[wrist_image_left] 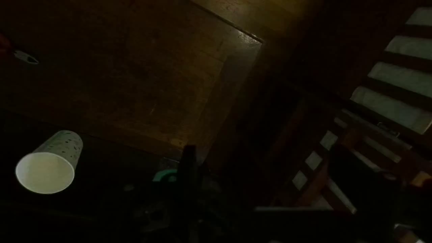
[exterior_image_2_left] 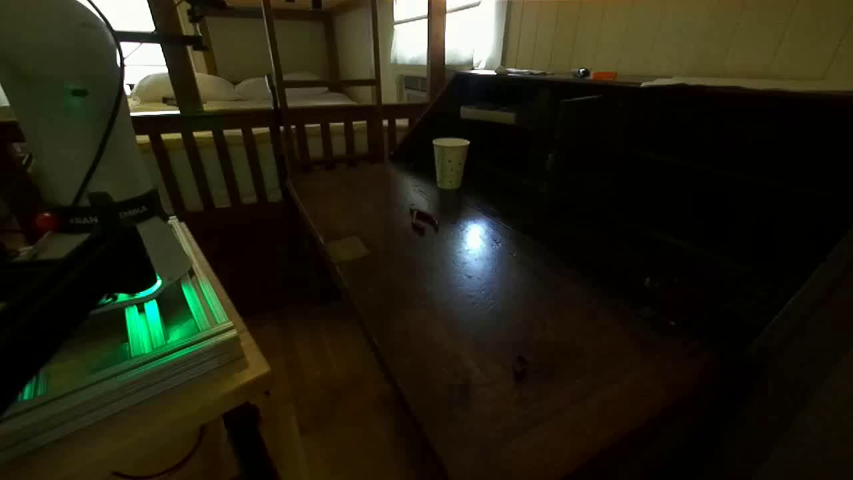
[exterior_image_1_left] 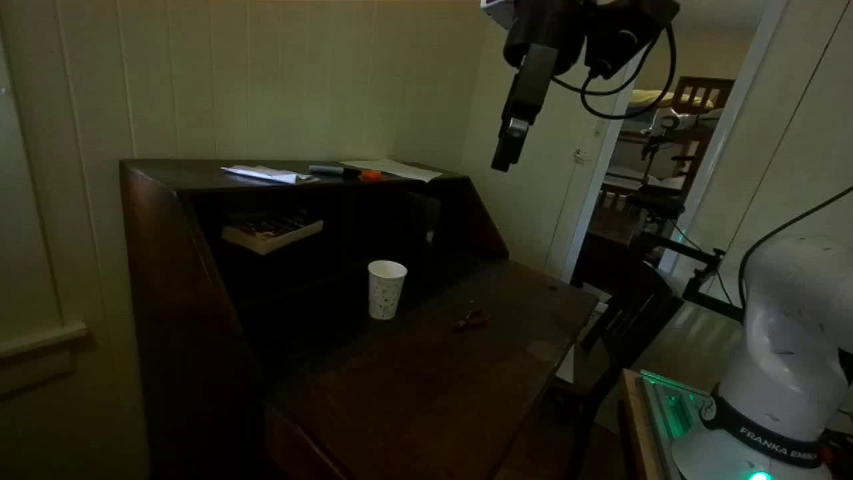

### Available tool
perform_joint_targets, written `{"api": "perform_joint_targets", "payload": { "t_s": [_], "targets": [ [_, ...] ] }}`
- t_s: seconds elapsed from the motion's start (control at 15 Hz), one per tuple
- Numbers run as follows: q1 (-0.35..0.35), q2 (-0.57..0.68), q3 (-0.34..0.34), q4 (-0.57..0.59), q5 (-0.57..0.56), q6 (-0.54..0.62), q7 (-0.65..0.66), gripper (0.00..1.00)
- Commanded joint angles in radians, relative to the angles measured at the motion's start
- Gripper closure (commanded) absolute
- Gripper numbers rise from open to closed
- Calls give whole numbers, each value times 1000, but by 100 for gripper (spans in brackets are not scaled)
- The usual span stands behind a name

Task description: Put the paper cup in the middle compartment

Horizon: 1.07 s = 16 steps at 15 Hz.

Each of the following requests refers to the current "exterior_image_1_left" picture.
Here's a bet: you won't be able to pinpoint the robot base table with light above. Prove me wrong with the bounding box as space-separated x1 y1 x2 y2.
618 371 707 480

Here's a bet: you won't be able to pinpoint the book in desk compartment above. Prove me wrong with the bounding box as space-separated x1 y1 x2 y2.
221 218 325 255

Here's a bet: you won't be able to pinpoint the white papers on desk top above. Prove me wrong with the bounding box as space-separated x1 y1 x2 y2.
221 164 311 183

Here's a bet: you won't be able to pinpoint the orange object on desk top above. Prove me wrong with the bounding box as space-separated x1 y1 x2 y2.
361 171 383 183

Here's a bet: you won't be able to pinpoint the dark wooden chair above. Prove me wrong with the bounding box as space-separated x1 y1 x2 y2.
551 262 682 480

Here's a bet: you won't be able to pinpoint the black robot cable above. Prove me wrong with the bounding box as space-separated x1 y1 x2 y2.
551 20 679 122

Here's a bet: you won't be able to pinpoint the white paper cup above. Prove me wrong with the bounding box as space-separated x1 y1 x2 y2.
367 259 409 319

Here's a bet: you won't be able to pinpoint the dark wooden secretary desk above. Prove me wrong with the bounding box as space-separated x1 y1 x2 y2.
121 159 595 480

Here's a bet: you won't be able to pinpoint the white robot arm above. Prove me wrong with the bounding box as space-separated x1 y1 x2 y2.
672 0 853 480

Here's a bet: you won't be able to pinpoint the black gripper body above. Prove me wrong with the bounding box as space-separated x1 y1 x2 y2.
502 0 589 134

